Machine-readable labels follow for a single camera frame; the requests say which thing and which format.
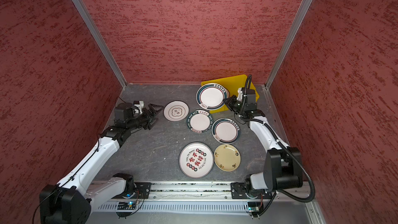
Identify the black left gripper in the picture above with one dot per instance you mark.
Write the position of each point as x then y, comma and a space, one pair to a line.
151, 106

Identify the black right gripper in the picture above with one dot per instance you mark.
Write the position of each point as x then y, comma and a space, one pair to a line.
230, 101

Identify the green red rim plate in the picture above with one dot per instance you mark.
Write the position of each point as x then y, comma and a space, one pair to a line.
211, 96
225, 131

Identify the white plate clover emblem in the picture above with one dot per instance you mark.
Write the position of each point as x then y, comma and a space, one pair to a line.
176, 111

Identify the green rim hao shi plate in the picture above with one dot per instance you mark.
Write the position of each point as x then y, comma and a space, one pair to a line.
199, 121

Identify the cream yellow plate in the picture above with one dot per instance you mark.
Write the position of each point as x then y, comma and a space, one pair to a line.
227, 157

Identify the large white plate red characters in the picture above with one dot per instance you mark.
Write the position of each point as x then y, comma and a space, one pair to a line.
196, 160

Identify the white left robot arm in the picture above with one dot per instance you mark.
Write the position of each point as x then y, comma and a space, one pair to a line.
71, 201

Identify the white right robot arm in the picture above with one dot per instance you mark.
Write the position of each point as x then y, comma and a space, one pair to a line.
280, 171

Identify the yellow plastic bin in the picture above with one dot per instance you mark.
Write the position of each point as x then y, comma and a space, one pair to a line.
231, 84

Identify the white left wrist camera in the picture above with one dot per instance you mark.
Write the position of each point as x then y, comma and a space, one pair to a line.
138, 107

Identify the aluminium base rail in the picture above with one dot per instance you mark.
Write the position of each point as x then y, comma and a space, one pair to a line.
189, 197

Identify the right aluminium corner post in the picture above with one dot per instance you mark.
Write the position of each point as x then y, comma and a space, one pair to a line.
295, 26

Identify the aluminium corner post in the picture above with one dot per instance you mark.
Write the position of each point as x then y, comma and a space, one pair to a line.
295, 26
85, 15

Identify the left aluminium corner post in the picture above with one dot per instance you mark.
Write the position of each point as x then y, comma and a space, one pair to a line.
85, 15

